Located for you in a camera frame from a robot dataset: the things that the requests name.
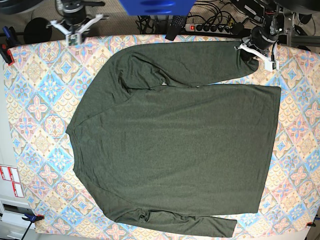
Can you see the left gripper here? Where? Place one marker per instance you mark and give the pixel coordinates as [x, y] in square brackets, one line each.
[260, 44]

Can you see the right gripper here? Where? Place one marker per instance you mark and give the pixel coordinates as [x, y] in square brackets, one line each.
[75, 27]

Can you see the dark green long-sleeve shirt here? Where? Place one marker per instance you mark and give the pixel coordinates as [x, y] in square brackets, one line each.
[163, 141]

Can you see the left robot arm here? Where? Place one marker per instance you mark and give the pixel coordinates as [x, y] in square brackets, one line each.
[272, 21]

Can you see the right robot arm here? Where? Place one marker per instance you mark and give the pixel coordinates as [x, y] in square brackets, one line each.
[65, 7]

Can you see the black round stand base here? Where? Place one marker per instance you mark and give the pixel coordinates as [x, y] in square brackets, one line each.
[38, 30]

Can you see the black power strip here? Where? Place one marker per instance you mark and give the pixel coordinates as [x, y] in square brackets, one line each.
[207, 28]

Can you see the blue plastic box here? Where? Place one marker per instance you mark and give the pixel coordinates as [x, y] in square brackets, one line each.
[157, 7]

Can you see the patterned pastel tablecloth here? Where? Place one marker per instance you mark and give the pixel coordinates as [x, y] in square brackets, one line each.
[46, 82]

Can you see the blue clamp top left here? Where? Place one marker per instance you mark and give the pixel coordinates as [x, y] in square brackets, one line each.
[5, 51]

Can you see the blue clamp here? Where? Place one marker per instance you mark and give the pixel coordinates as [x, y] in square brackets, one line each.
[31, 218]
[5, 51]

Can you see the black remote control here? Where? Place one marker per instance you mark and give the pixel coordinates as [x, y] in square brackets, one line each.
[178, 22]

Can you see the red white label stickers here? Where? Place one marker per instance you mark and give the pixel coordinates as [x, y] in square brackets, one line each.
[9, 176]

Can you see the red clamp bottom right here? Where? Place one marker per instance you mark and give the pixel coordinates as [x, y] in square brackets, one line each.
[311, 224]

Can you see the blue clamp bottom left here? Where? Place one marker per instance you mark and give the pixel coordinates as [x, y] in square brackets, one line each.
[31, 218]

